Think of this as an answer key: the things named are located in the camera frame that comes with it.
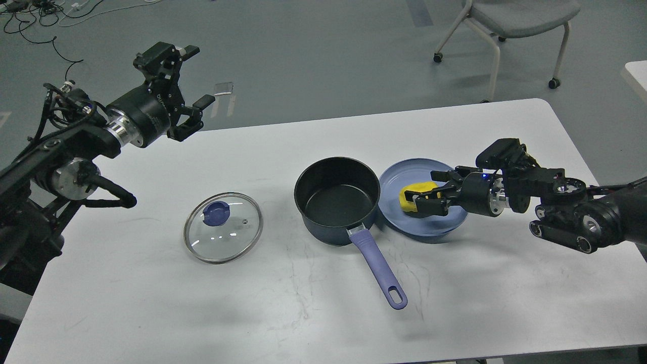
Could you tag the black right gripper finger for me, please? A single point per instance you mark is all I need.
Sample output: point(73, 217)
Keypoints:
point(436, 202)
point(456, 177)

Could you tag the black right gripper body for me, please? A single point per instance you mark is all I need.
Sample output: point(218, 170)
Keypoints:
point(479, 194)

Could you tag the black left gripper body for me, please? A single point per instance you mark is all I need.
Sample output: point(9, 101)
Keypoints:
point(137, 118)

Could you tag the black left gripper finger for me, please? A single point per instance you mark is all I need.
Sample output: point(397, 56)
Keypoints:
point(160, 66)
point(187, 120)

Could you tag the yellow potato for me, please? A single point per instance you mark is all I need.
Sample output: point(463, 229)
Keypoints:
point(408, 193)

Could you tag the glass lid purple knob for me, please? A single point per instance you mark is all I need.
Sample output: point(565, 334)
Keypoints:
point(223, 228)

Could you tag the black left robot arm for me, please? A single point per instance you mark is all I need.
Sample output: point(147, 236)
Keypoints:
point(44, 187)

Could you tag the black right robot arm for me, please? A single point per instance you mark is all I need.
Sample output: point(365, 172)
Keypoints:
point(570, 213)

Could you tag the blue plate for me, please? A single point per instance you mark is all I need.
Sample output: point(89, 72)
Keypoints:
point(417, 221)

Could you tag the grey floor outlet plate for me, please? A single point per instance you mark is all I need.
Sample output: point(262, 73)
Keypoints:
point(223, 89)

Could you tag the grey office chair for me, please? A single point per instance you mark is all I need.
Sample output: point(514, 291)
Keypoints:
point(497, 21)

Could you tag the white table corner right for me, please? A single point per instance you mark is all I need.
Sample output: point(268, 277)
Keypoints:
point(634, 73)

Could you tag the dark blue saucepan purple handle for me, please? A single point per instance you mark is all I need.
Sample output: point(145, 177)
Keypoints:
point(337, 198)

